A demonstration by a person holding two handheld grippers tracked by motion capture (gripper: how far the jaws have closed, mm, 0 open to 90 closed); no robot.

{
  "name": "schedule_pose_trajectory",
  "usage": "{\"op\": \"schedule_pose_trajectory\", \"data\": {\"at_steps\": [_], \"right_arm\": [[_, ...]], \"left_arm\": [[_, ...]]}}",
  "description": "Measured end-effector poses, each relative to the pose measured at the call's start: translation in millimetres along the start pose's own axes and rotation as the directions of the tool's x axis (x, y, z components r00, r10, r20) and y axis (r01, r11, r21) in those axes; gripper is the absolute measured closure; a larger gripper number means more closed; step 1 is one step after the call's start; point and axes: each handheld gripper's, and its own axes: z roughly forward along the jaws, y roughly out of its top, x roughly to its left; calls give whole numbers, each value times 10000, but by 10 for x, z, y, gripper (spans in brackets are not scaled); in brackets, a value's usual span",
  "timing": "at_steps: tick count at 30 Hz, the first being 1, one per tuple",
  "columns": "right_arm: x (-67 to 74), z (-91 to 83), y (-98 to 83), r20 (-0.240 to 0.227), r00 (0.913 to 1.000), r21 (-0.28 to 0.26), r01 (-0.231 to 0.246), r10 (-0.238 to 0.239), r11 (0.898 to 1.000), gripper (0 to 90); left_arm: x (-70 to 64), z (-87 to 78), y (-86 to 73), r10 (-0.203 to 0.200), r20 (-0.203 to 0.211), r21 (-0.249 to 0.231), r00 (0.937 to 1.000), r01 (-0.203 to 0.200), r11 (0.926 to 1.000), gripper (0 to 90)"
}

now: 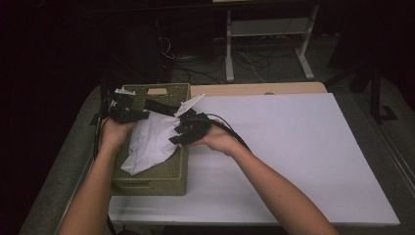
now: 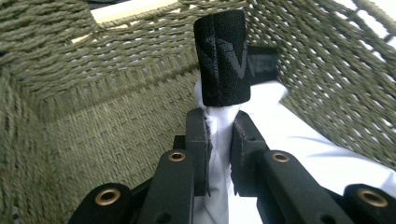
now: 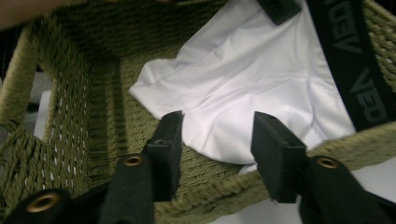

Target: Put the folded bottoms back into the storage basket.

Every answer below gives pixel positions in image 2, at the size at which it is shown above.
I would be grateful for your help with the white underwear with black waistband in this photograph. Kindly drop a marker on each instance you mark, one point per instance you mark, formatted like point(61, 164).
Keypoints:
point(222, 62)

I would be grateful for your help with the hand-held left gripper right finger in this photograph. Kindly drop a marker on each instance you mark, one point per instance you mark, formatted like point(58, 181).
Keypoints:
point(246, 155)

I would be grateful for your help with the green woven basket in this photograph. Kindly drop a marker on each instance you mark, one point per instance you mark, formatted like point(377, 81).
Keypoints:
point(93, 124)

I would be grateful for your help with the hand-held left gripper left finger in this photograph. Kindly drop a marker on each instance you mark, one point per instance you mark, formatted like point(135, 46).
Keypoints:
point(199, 149)

